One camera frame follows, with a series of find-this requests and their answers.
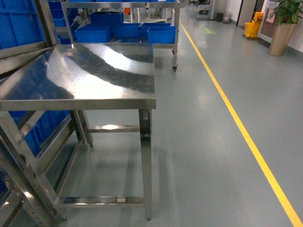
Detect blue plastic bin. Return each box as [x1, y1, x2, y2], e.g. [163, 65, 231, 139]
[75, 26, 112, 43]
[112, 23, 140, 38]
[147, 26, 176, 44]

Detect stainless steel shelf rack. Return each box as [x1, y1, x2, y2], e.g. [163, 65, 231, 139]
[0, 0, 94, 227]

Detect small stainless steel table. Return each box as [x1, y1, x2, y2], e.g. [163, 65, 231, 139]
[0, 43, 156, 225]

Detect rolling steel cart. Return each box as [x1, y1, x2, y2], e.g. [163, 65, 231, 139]
[61, 0, 188, 71]

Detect yellow mop bucket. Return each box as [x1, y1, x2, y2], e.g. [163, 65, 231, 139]
[244, 12, 264, 39]

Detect plant in gold pot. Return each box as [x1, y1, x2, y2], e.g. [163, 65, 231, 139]
[269, 0, 303, 57]

